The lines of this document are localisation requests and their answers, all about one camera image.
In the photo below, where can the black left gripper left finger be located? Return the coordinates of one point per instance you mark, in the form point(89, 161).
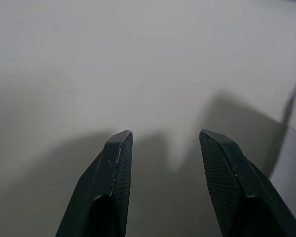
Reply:
point(106, 187)

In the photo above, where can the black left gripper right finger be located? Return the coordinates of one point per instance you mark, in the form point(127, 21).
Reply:
point(234, 187)

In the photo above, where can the grey cloth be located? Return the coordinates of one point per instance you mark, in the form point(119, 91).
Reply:
point(292, 158)

